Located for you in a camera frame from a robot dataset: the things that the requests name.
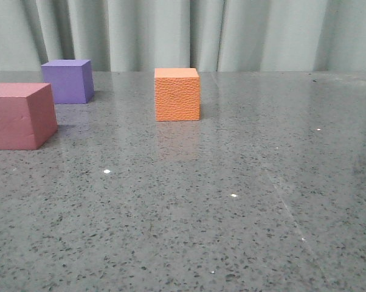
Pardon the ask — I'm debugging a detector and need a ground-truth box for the red foam cube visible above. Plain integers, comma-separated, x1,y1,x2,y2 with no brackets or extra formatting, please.
0,83,58,150

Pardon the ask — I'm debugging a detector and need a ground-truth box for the purple foam cube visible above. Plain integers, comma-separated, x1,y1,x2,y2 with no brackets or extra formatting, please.
41,60,94,104

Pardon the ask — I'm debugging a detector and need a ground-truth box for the orange foam cube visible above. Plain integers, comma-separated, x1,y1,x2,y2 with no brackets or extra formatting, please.
154,68,201,122

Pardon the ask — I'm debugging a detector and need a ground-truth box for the grey-green curtain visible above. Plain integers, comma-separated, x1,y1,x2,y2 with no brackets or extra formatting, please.
0,1,366,72

